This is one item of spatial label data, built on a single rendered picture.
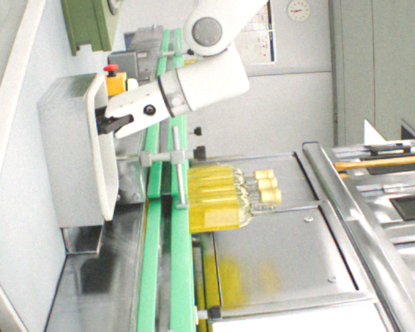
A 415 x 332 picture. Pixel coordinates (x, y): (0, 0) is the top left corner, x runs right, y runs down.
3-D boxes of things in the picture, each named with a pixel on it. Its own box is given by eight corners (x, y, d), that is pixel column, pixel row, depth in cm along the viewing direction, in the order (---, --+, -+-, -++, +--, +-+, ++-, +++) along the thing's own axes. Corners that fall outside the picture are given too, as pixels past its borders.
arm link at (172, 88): (192, 120, 96) (175, 126, 96) (191, 103, 104) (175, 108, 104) (175, 77, 93) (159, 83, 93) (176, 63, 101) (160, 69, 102)
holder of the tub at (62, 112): (65, 255, 102) (107, 253, 102) (36, 102, 92) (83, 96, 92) (78, 213, 118) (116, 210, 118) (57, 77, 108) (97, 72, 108)
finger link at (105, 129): (119, 132, 93) (94, 136, 96) (146, 110, 99) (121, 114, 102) (116, 126, 93) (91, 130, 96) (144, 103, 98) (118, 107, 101)
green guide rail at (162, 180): (147, 198, 124) (186, 195, 124) (146, 194, 123) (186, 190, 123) (166, 46, 286) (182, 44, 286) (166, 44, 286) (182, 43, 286)
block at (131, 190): (111, 208, 119) (145, 205, 119) (103, 163, 116) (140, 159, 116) (112, 200, 122) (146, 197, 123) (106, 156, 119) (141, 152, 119)
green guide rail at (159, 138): (143, 164, 121) (183, 160, 121) (142, 160, 121) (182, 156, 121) (164, 31, 283) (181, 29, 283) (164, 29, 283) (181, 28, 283)
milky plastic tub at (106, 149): (61, 230, 100) (111, 226, 100) (38, 102, 92) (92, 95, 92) (76, 189, 116) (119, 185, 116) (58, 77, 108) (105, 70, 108)
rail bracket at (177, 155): (147, 213, 120) (210, 207, 120) (137, 131, 114) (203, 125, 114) (148, 206, 123) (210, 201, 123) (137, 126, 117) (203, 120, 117)
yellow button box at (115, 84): (98, 107, 154) (126, 103, 154) (94, 79, 151) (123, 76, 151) (101, 99, 160) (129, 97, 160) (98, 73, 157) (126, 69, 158)
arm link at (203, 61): (222, 2, 93) (222, 6, 102) (158, 25, 94) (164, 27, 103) (254, 92, 95) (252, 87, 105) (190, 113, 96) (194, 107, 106)
